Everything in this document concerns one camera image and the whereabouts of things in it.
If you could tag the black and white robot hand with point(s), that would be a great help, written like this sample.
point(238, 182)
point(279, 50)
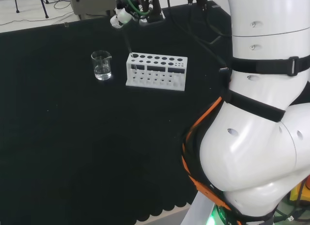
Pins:
point(150, 12)

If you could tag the white test tube rack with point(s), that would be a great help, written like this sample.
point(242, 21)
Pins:
point(155, 85)

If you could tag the grey equipment box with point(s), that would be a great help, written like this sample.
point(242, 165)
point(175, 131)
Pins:
point(97, 4)

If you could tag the yellow stop button box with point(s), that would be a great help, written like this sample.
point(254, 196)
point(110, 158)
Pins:
point(294, 193)

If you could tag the clear glass rod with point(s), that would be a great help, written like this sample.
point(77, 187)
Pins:
point(128, 46)

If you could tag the black bench cloth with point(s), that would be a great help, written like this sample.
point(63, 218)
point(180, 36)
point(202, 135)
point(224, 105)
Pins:
point(72, 138)

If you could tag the clear cloth clip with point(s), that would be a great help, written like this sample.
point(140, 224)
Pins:
point(66, 24)

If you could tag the small clear glass beaker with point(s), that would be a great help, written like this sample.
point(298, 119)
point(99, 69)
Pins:
point(103, 70)

